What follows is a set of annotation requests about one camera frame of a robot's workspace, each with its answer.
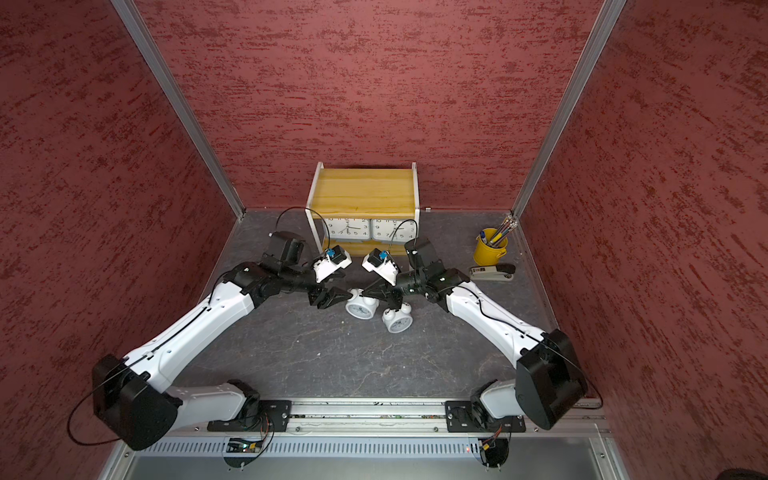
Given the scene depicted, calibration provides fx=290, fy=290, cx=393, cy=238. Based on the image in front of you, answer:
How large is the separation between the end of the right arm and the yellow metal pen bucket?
16.9 inches

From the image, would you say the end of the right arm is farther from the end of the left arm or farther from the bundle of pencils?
the bundle of pencils

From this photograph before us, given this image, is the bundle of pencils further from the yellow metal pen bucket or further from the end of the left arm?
the end of the left arm

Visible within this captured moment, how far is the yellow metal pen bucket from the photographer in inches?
39.3

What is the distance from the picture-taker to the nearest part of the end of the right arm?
2.23 feet
